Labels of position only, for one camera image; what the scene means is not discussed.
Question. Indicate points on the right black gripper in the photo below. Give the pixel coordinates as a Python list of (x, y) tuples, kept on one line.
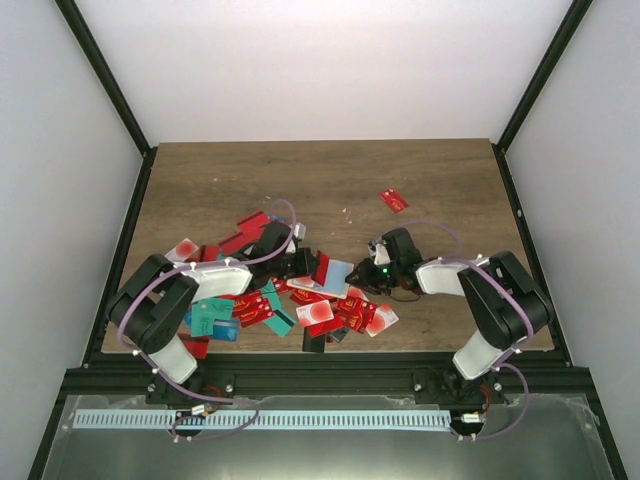
[(366, 278)]

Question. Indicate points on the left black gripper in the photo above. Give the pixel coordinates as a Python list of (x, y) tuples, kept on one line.
[(305, 270)]

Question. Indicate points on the blue VIP card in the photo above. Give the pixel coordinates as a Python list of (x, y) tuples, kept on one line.
[(335, 282)]

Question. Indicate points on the red stripe card bottom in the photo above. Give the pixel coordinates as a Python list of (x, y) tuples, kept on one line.
[(320, 272)]

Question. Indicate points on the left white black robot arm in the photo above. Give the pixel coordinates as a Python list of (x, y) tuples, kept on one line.
[(149, 308)]

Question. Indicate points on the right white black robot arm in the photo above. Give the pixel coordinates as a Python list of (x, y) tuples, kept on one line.
[(509, 308)]

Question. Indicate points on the red gold card top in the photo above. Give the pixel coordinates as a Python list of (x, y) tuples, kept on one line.
[(305, 297)]

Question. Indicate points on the red gold VIP card right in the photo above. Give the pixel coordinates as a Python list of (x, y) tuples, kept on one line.
[(356, 313)]

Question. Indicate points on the red gold vip card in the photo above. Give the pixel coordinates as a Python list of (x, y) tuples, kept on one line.
[(251, 309), (356, 313)]

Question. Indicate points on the red white circle card right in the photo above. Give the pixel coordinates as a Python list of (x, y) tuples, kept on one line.
[(384, 317)]

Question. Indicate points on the red white circle card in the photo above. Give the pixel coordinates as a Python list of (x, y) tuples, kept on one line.
[(314, 313), (384, 317), (184, 250)]

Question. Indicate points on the red stripe card back left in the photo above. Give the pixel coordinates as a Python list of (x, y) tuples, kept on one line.
[(249, 229)]

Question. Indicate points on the red white circle card centre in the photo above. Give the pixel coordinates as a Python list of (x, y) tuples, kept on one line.
[(314, 313)]

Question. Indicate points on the teal VIP card upper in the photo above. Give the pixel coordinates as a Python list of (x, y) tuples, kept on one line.
[(280, 322)]

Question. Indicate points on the teal vip card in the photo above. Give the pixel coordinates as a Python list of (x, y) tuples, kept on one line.
[(206, 312), (280, 322)]

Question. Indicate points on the red gold VIP card centre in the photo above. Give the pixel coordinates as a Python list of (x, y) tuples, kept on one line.
[(251, 309)]

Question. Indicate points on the red card under circle card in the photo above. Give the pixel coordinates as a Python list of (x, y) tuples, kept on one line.
[(323, 328)]

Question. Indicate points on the black card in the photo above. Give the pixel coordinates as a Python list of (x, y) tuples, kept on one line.
[(317, 344)]

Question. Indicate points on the red card lone back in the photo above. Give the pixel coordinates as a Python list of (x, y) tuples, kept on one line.
[(394, 200)]

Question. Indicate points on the blue chip card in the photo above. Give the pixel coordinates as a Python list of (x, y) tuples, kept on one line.
[(225, 330)]

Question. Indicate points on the teal VIP card lower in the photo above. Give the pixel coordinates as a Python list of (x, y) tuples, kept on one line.
[(206, 312)]

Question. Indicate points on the red white circle card left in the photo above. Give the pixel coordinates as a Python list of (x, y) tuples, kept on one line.
[(184, 250)]

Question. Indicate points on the dark red stripe card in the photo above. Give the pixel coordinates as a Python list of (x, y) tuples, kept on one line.
[(197, 346)]

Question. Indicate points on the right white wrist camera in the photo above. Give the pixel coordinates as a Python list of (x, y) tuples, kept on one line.
[(378, 252)]

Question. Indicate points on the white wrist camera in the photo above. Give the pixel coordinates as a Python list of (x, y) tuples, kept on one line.
[(378, 252), (298, 231)]

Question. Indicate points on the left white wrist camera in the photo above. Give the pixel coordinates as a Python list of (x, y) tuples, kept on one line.
[(298, 231)]

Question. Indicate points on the black aluminium front rail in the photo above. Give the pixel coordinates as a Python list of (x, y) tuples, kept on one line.
[(265, 374)]

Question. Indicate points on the light blue slotted cable duct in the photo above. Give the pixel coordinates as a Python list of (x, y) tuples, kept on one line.
[(402, 420)]

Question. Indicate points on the black frame post left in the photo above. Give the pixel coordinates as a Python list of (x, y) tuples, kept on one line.
[(82, 33)]

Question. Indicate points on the black frame post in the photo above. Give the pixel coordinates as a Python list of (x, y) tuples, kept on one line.
[(560, 41), (82, 33)]

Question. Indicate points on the black frame post right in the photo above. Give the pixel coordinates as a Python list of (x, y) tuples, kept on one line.
[(560, 41)]

